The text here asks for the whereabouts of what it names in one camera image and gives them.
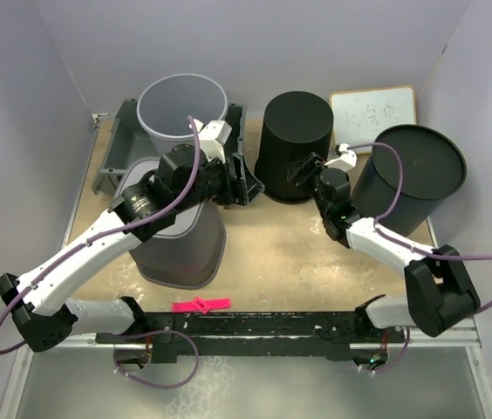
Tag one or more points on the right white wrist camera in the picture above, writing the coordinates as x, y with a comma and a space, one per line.
344, 160

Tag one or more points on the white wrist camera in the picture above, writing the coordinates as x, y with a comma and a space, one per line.
212, 137
344, 160

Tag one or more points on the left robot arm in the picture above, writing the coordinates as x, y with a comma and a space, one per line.
40, 302

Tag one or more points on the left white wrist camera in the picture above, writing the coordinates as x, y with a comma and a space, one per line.
212, 137

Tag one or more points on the black round bin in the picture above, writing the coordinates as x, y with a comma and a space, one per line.
295, 124

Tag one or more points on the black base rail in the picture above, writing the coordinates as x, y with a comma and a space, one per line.
328, 335

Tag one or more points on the pink plastic clip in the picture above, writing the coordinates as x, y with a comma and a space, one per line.
198, 305

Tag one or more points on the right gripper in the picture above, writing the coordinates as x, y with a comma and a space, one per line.
307, 166

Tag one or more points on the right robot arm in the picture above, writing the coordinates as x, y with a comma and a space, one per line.
438, 293

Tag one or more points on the grey ribbed square bin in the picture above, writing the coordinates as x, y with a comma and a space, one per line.
187, 254

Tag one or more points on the grey plastic crate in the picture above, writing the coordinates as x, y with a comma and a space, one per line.
129, 142

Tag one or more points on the light grey round bin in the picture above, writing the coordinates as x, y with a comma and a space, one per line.
164, 107

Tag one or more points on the dark blue round bin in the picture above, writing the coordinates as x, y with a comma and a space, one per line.
433, 167

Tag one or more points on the small whiteboard on stand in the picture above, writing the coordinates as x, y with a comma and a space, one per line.
361, 115

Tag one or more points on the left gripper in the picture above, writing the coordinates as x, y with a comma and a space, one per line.
249, 187

